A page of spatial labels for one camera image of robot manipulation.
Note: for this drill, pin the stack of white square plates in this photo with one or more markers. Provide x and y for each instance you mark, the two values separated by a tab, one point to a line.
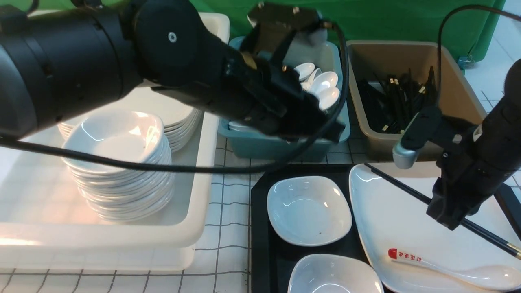
179	116

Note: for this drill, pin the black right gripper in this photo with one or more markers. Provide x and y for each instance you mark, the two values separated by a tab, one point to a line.
467	180

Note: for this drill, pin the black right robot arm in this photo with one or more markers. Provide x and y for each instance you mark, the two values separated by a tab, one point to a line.
499	132

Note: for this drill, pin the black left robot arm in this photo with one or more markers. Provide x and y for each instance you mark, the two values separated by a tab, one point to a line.
60	65

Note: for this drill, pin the pile of black chopsticks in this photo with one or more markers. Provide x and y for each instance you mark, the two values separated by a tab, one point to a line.
391	103

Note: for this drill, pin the stack of white small bowls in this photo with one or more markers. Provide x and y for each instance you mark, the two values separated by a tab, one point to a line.
115	191

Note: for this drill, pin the pile of white ceramic spoons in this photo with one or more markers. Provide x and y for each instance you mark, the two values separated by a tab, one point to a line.
323	85

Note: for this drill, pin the black plastic serving tray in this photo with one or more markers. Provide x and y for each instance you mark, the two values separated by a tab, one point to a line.
273	259

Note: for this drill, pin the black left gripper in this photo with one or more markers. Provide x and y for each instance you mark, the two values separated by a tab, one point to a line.
269	98

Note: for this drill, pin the brown plastic bin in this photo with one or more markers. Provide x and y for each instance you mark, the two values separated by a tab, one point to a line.
369	59

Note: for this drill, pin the white checkered table cloth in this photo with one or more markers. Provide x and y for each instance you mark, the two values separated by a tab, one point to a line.
221	256

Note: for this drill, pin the large white plastic tub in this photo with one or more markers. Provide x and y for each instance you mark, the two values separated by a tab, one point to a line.
47	224

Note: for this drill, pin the teal plastic bin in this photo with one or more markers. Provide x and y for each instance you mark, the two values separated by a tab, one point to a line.
325	56

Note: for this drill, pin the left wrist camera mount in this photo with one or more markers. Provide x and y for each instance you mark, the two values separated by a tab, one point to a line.
275	26

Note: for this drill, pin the large white square rice plate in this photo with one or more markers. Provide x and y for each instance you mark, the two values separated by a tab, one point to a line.
387	217

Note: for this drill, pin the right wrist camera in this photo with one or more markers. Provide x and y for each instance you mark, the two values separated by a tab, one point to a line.
428	125

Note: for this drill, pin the white small bowl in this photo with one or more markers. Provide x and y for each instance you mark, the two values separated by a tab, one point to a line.
308	211
327	273

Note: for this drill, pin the green cloth backdrop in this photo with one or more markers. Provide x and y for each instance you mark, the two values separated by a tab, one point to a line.
467	33

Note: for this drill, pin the black chopstick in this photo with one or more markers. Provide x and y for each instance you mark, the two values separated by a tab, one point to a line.
466	223

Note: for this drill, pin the white spoon with red tip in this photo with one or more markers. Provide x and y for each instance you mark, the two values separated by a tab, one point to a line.
492	277

